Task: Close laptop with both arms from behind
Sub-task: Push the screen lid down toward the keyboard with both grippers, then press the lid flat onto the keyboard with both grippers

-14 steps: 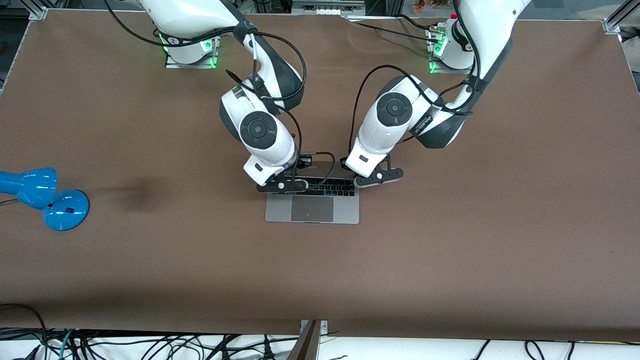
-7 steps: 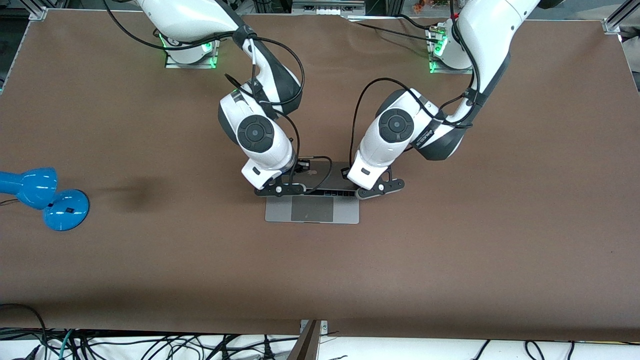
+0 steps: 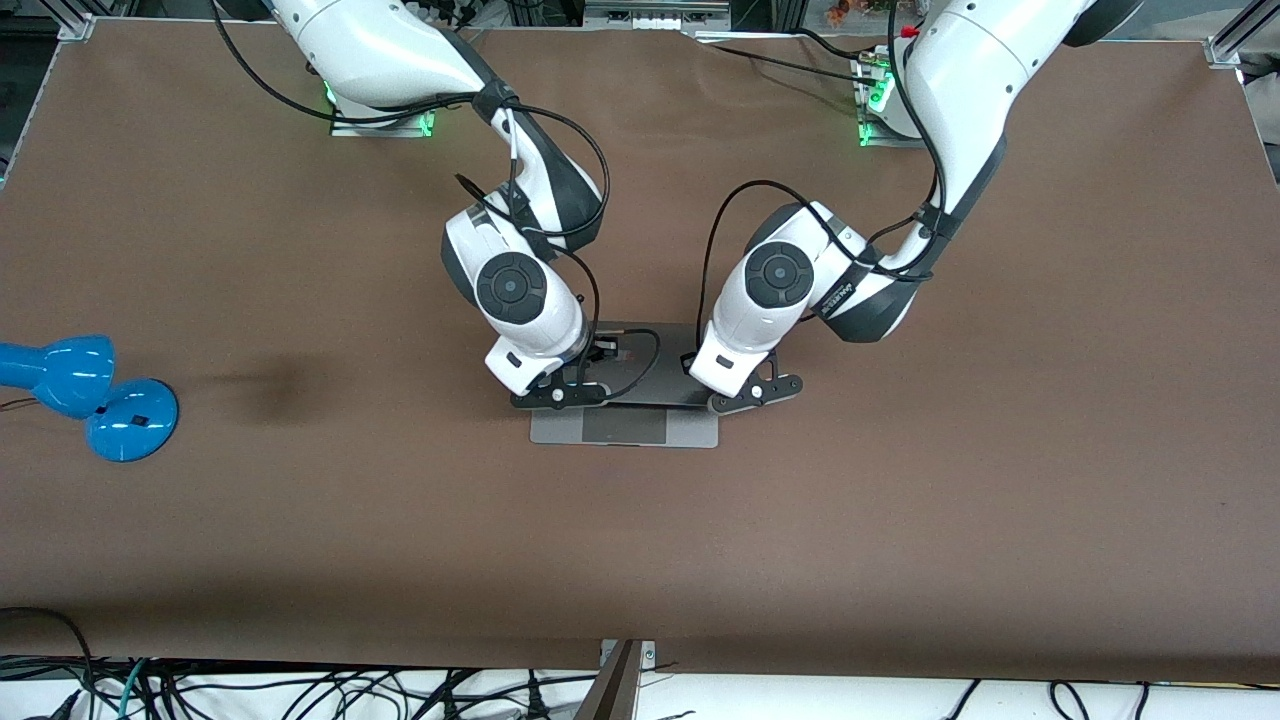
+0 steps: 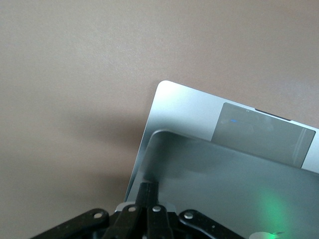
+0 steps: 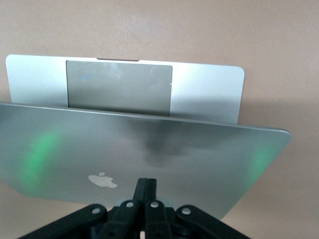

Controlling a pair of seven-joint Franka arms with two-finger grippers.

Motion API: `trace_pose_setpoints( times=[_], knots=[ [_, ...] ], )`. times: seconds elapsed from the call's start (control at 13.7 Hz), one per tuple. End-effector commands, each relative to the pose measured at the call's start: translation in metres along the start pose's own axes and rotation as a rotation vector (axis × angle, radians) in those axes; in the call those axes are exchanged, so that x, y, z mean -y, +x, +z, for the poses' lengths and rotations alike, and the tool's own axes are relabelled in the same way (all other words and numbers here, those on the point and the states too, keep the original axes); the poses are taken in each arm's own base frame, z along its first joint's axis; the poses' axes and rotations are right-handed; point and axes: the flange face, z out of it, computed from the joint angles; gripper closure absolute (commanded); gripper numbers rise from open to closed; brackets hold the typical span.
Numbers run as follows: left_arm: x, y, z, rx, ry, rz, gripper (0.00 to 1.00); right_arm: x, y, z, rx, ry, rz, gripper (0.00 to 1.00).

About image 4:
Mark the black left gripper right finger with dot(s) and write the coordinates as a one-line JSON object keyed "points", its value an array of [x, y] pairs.
{"points": [[199, 226]]}

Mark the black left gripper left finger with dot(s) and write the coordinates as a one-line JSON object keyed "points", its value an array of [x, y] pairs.
{"points": [[74, 227]]}

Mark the silver laptop black keyboard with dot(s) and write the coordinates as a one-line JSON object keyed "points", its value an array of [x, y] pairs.
{"points": [[224, 186]]}

